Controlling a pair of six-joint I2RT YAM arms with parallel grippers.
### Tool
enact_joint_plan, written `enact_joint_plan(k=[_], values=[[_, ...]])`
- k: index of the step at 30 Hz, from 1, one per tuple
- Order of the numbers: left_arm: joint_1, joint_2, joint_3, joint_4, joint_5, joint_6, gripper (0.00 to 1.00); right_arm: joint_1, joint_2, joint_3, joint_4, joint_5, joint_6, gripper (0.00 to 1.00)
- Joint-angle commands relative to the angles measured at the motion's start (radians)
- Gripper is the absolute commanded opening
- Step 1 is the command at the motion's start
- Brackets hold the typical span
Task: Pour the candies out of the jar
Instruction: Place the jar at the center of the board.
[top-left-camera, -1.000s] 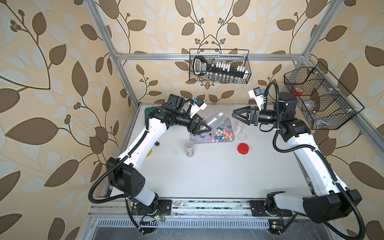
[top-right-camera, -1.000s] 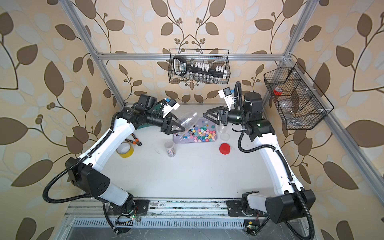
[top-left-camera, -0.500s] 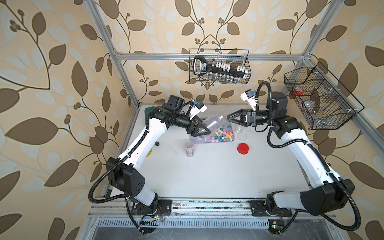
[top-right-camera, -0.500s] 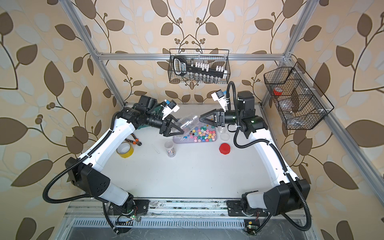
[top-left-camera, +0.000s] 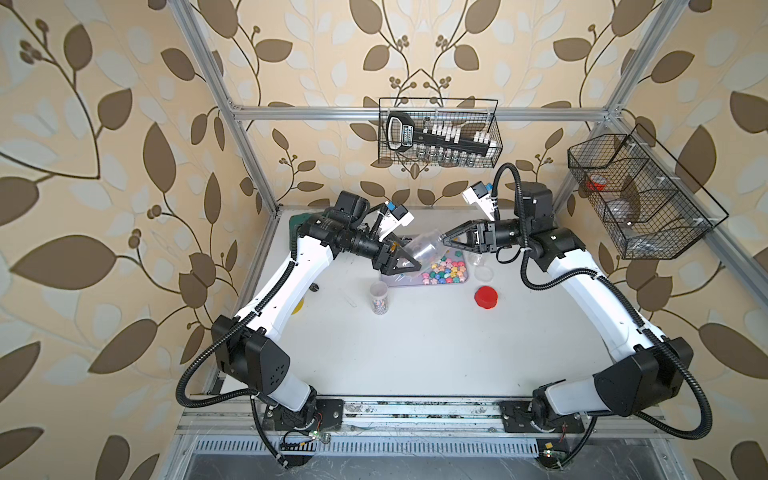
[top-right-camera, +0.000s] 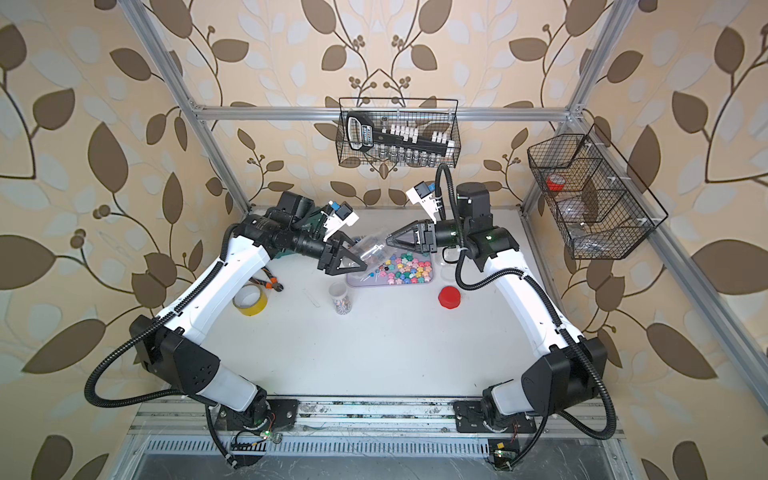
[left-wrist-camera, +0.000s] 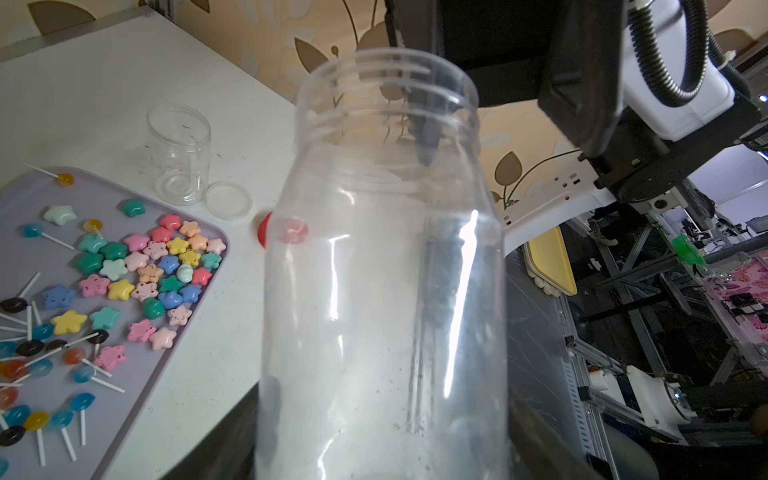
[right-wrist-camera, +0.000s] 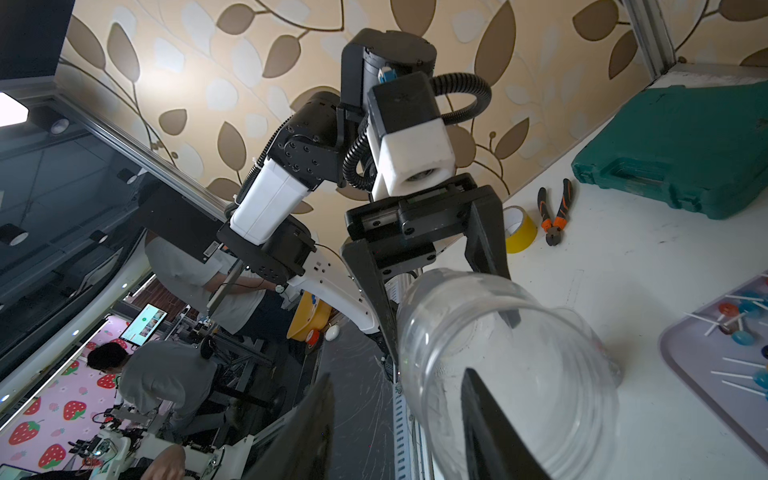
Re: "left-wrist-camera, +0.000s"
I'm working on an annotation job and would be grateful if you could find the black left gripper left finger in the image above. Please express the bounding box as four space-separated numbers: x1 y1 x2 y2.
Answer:
162 384 259 480

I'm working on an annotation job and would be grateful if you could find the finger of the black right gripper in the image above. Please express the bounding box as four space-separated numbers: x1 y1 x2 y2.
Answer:
389 0 448 168
538 0 626 157

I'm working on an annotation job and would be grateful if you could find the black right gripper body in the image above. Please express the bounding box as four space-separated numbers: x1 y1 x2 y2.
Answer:
385 0 572 107

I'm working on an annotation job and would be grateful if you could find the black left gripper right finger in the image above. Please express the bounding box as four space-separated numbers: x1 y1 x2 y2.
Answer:
508 389 600 479

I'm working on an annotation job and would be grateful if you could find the red lid candy jar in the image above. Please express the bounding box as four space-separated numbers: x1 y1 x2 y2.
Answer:
255 48 509 479

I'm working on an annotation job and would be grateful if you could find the red jar lid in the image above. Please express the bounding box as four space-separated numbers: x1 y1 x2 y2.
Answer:
257 212 272 248

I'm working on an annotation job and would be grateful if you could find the clear plastic jar lid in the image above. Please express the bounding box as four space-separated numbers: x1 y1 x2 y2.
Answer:
205 180 253 221

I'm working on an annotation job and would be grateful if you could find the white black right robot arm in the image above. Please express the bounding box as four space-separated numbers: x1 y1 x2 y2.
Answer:
385 1 761 251

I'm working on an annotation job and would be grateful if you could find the pile of star candies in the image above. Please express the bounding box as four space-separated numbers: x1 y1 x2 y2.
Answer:
31 213 228 376

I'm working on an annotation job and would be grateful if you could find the lilac plastic tray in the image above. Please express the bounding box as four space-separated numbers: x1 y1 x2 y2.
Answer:
1 169 228 479

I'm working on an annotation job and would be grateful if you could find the pile of lollipops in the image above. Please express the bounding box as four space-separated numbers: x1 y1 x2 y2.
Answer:
1 171 141 479

